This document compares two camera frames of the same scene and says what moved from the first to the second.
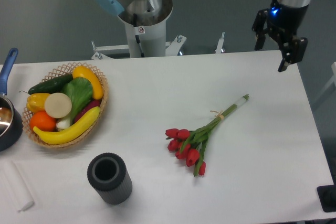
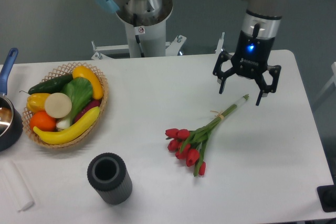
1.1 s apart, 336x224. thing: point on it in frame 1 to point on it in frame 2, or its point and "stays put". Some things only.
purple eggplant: (92, 105) stays put
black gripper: (283, 23) to (251, 55)
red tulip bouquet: (190, 146) stays put
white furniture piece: (333, 79) stays put
